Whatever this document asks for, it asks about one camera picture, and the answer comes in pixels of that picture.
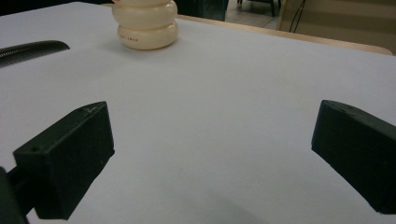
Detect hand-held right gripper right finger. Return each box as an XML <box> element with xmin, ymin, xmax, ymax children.
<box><xmin>311</xmin><ymin>99</ymin><xmax>396</xmax><ymax>215</ymax></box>

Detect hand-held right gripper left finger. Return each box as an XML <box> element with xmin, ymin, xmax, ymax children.
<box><xmin>12</xmin><ymin>101</ymin><xmax>116</xmax><ymax>220</ymax></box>

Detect black comb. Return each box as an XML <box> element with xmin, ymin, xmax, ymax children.
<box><xmin>0</xmin><ymin>40</ymin><xmax>71</xmax><ymax>69</ymax></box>

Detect cream ribbed ceramic cup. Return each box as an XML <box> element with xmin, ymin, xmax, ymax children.
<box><xmin>111</xmin><ymin>0</ymin><xmax>179</xmax><ymax>50</ymax></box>

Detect light wooden shelf unit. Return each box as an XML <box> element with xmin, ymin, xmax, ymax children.
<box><xmin>276</xmin><ymin>0</ymin><xmax>396</xmax><ymax>54</ymax></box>

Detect wooden table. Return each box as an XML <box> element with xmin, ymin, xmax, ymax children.
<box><xmin>102</xmin><ymin>2</ymin><xmax>394</xmax><ymax>57</ymax></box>

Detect white table mat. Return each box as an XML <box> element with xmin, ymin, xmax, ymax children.
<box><xmin>0</xmin><ymin>1</ymin><xmax>396</xmax><ymax>224</ymax></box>

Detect dark furniture legs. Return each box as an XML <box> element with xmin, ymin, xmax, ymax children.
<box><xmin>237</xmin><ymin>0</ymin><xmax>282</xmax><ymax>18</ymax></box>

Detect dark cabinet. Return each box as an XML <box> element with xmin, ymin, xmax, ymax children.
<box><xmin>174</xmin><ymin>0</ymin><xmax>230</xmax><ymax>22</ymax></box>

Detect black hanging cable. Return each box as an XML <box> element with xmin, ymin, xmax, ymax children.
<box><xmin>289</xmin><ymin>0</ymin><xmax>308</xmax><ymax>34</ymax></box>

